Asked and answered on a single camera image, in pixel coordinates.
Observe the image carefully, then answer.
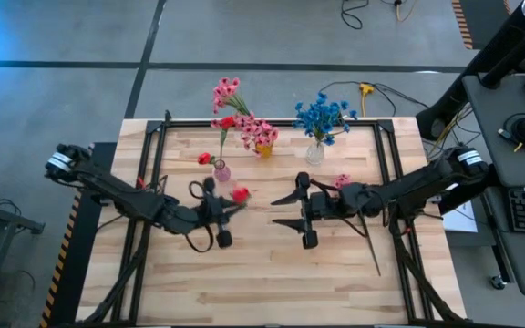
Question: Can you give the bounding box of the grey side desk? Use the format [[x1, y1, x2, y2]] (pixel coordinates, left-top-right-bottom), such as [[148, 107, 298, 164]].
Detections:
[[461, 72, 525, 298]]

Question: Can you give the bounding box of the clear glass vase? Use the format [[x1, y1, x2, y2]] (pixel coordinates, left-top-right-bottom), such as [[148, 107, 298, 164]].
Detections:
[[305, 139, 326, 166]]

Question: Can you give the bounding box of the yellow floor cable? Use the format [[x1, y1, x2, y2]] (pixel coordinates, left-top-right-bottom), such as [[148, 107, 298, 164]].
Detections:
[[394, 0, 417, 23]]

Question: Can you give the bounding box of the pink glass vase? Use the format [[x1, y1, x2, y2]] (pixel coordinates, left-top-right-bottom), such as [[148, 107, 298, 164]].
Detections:
[[212, 159, 232, 184]]

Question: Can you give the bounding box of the loose cable bundle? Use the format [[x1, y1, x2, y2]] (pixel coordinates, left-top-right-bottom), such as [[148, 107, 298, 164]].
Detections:
[[426, 102, 485, 159]]

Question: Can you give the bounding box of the black caster wheel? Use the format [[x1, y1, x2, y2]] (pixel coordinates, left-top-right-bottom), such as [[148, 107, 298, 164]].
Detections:
[[489, 274, 509, 292]]

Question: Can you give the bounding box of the black tower stand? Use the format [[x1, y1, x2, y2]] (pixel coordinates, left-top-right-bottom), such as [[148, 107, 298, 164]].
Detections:
[[415, 0, 525, 142]]

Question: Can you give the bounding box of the black floor cable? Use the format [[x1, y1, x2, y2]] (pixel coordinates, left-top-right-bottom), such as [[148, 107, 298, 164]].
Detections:
[[340, 0, 371, 31], [318, 80, 430, 118]]

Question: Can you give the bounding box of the yellow power plug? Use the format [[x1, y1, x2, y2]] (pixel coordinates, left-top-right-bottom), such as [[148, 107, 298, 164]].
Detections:
[[358, 81, 376, 118]]

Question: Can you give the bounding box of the white paper sheet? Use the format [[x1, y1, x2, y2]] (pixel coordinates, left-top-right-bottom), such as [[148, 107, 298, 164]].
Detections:
[[442, 202, 479, 234]]

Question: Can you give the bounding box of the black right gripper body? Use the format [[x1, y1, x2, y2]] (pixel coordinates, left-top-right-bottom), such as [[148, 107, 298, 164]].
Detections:
[[296, 171, 344, 251]]

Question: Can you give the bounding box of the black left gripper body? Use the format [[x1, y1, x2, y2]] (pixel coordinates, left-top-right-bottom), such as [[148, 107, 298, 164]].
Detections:
[[191, 176, 235, 250]]

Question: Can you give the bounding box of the black hazard-striped floor plate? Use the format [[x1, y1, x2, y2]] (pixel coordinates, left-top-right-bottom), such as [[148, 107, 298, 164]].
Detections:
[[452, 0, 512, 51], [38, 142, 118, 328]]

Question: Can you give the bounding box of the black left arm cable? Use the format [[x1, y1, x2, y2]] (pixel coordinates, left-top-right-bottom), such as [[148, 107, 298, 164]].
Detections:
[[183, 180, 217, 254]]

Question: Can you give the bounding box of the black aluminium table frame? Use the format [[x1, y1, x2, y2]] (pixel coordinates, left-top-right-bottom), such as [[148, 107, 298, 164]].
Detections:
[[74, 108, 473, 328]]

